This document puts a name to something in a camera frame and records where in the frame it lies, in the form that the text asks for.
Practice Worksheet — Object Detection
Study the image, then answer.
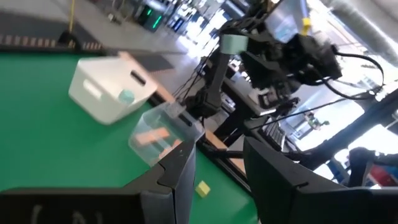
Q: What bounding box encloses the black keyboard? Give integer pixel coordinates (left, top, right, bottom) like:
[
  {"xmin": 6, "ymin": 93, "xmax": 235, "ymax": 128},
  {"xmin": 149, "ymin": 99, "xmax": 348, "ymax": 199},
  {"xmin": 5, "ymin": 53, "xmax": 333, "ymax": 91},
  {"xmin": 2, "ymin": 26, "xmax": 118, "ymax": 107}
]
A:
[{"xmin": 257, "ymin": 120, "xmax": 287, "ymax": 152}]

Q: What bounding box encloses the yellow cable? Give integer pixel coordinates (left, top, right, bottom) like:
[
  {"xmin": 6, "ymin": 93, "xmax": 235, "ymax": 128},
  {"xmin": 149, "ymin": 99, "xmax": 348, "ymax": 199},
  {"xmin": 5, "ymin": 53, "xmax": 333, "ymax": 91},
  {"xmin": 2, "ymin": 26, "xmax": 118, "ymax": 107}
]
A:
[{"xmin": 68, "ymin": 0, "xmax": 76, "ymax": 34}]

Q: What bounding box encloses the short tan block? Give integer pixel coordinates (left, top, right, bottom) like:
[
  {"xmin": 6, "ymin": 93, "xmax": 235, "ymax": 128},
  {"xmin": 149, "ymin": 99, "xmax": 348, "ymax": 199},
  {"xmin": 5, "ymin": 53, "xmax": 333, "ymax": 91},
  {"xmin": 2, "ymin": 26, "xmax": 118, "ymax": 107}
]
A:
[{"xmin": 157, "ymin": 139, "xmax": 183, "ymax": 160}]

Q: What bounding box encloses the clear plastic bin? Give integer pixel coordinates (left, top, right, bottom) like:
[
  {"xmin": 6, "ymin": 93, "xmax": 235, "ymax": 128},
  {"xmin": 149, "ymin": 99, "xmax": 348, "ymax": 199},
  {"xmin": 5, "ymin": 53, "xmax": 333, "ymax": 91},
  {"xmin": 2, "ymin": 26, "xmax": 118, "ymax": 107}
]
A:
[{"xmin": 128, "ymin": 101, "xmax": 205, "ymax": 168}]

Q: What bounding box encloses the black hazard-striped floor mat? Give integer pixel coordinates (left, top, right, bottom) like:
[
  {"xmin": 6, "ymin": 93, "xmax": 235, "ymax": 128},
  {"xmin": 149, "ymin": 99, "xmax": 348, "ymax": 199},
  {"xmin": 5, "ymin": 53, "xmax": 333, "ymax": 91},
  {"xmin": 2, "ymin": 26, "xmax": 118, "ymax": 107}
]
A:
[{"xmin": 0, "ymin": 11, "xmax": 105, "ymax": 53}]

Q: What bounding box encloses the yellow cube block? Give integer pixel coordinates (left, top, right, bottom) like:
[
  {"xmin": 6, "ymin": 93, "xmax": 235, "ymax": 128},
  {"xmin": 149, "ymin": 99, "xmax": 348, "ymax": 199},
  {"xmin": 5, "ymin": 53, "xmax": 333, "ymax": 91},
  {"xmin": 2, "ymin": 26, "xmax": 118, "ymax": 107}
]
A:
[{"xmin": 195, "ymin": 180, "xmax": 211, "ymax": 198}]

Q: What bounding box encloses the black stand beam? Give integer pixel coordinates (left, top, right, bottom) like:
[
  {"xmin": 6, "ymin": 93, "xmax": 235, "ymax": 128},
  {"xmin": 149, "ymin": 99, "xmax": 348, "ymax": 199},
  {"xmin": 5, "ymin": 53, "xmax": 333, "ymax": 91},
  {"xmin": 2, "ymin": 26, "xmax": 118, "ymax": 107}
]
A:
[{"xmin": 289, "ymin": 88, "xmax": 398, "ymax": 171}]

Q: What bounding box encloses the yellow tape tag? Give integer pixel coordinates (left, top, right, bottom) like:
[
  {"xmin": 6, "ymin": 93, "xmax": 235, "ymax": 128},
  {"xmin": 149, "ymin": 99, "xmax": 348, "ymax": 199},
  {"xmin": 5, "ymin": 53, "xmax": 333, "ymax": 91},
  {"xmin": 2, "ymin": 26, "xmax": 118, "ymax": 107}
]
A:
[{"xmin": 300, "ymin": 17, "xmax": 312, "ymax": 37}]

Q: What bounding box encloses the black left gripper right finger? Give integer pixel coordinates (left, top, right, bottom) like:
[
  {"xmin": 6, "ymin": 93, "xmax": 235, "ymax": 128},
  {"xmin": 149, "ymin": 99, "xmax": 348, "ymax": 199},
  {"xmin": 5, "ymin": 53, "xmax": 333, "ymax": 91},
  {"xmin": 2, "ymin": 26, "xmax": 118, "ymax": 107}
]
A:
[{"xmin": 243, "ymin": 136, "xmax": 345, "ymax": 224}]

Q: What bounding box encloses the mint cube block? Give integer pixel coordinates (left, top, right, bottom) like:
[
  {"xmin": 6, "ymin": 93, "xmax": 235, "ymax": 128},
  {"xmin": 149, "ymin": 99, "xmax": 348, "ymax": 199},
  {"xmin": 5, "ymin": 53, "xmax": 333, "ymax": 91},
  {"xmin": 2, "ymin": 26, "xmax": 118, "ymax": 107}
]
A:
[{"xmin": 221, "ymin": 33, "xmax": 249, "ymax": 55}]

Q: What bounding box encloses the white plastic bin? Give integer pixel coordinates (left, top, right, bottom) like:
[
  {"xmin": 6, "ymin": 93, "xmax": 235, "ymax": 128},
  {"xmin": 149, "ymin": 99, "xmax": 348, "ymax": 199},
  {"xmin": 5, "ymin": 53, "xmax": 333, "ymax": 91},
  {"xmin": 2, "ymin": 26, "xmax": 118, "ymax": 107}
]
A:
[{"xmin": 68, "ymin": 55, "xmax": 159, "ymax": 126}]

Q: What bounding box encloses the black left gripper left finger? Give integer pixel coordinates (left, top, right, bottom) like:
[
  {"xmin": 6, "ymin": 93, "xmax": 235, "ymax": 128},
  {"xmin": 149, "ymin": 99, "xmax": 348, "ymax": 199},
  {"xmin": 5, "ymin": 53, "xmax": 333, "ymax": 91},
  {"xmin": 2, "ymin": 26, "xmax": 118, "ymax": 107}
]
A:
[{"xmin": 124, "ymin": 140, "xmax": 197, "ymax": 224}]

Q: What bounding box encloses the silver ventilation duct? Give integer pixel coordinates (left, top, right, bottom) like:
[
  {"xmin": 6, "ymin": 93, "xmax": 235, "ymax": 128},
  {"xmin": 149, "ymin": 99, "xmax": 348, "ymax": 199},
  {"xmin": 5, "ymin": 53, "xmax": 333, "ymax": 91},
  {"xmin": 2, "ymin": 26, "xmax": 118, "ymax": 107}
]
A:
[{"xmin": 323, "ymin": 0, "xmax": 398, "ymax": 65}]

